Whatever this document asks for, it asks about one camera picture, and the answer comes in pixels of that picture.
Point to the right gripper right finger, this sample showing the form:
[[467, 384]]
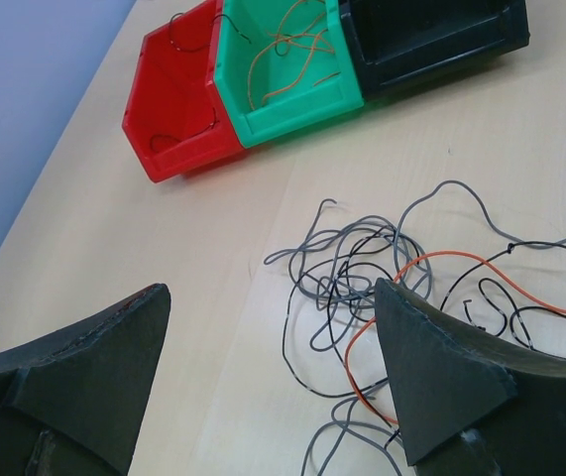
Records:
[[467, 402]]

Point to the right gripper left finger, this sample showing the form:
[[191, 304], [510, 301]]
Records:
[[72, 402]]

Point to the red plastic bin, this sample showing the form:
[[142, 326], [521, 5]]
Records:
[[175, 119]]

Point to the black plastic bin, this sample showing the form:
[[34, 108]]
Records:
[[398, 44]]

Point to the green plastic bin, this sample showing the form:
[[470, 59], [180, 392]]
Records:
[[283, 66]]

